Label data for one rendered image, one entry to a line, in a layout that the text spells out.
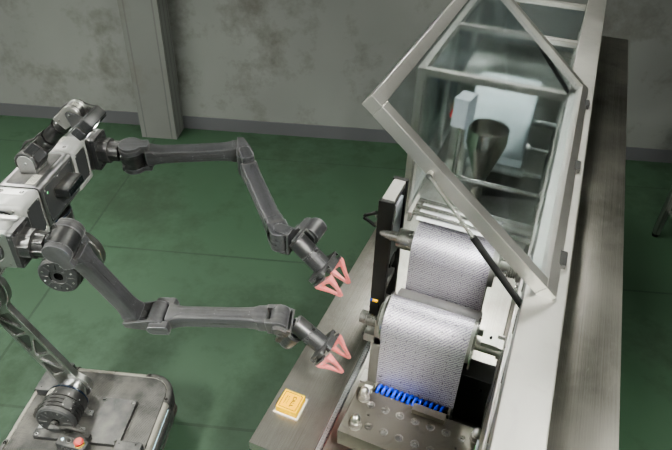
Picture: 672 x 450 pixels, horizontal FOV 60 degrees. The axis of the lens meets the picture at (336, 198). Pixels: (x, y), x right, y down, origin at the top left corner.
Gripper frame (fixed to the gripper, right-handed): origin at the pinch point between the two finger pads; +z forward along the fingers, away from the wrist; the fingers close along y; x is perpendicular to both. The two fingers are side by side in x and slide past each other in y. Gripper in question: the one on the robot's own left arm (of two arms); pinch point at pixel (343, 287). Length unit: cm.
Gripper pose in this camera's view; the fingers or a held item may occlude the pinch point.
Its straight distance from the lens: 171.0
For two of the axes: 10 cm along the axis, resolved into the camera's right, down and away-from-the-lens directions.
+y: -3.8, 5.1, -7.7
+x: 6.2, -4.7, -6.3
